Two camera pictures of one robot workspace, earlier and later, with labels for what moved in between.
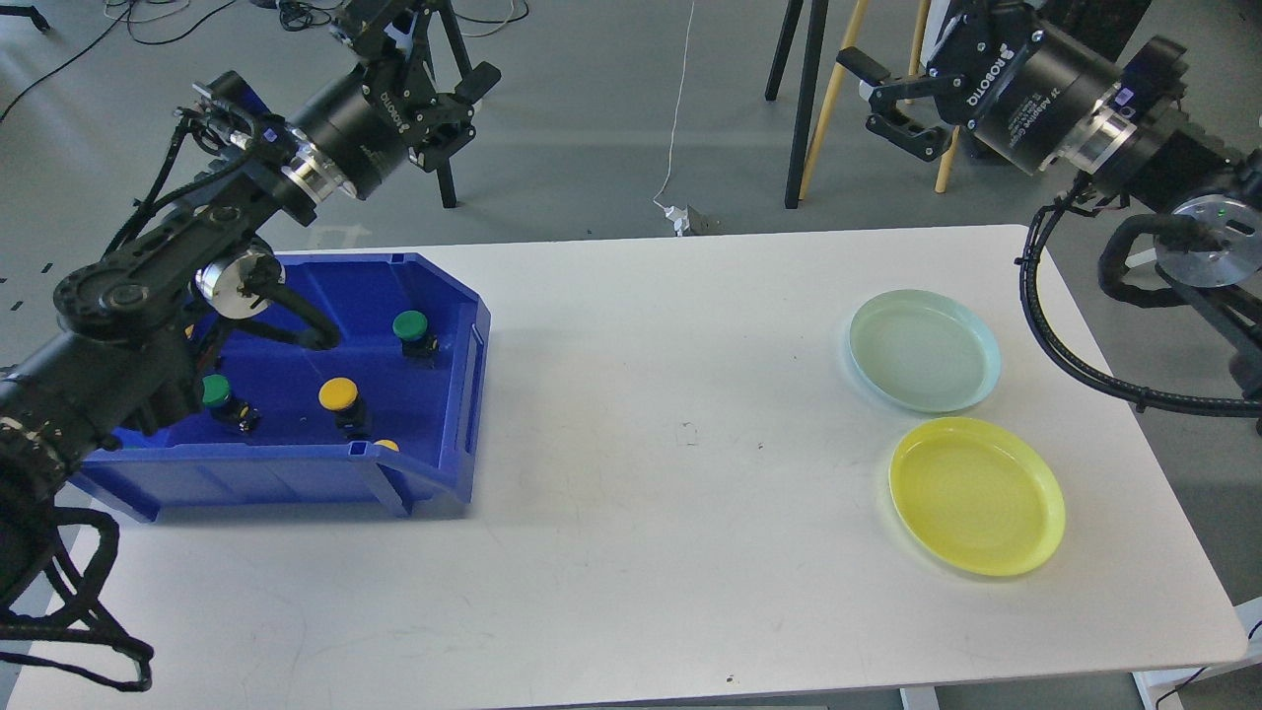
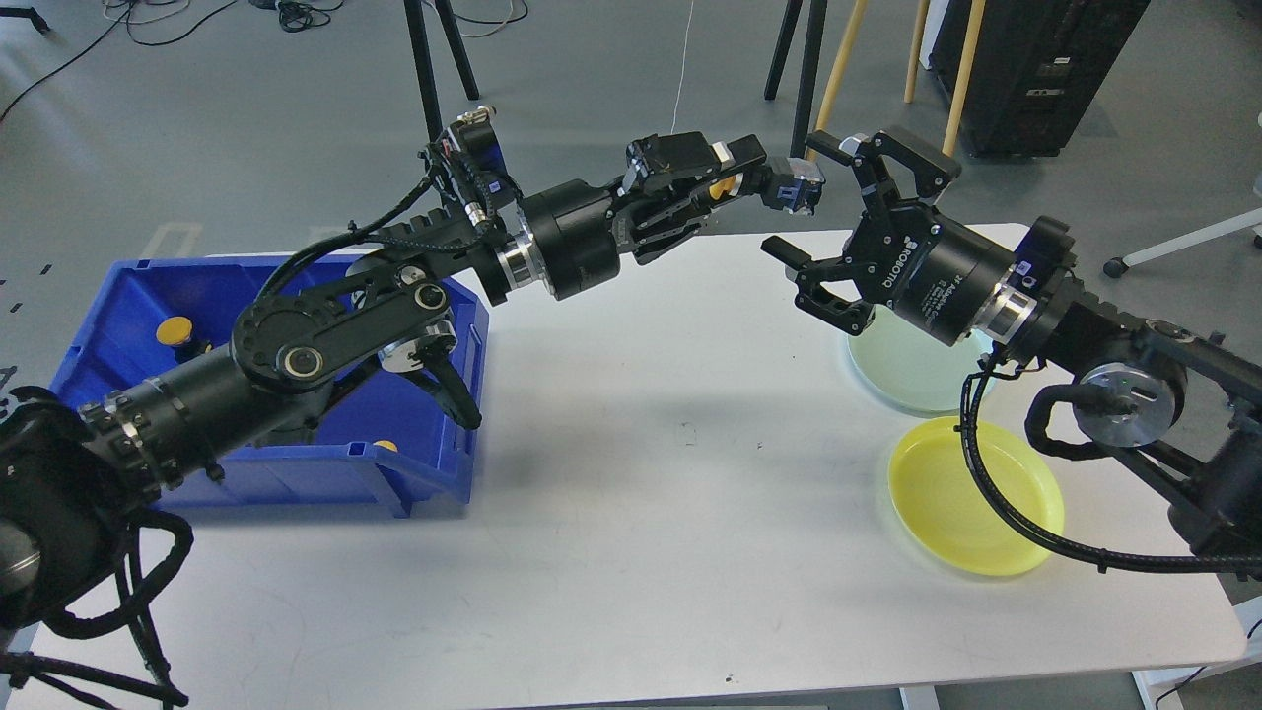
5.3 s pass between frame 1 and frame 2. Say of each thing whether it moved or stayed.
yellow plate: stayed
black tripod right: stayed
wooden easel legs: stayed
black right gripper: moved
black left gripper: moved
